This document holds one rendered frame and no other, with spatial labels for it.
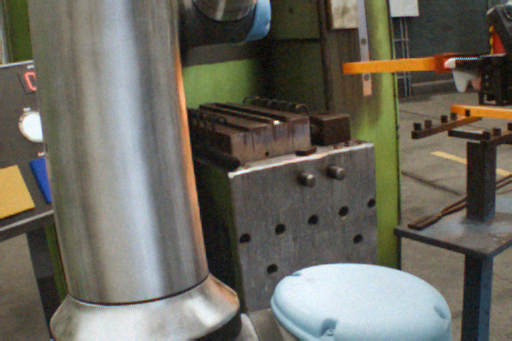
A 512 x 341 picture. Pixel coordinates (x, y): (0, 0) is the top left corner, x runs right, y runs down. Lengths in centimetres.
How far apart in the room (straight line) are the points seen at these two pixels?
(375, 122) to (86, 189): 141
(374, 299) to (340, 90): 124
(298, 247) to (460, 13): 822
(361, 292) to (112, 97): 19
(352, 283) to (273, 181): 90
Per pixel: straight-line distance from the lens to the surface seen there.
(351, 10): 157
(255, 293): 133
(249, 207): 125
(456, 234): 147
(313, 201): 133
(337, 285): 38
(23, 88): 103
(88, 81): 29
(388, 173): 173
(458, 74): 102
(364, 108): 163
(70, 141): 30
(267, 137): 131
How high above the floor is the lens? 121
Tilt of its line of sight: 12 degrees down
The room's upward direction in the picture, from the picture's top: 5 degrees counter-clockwise
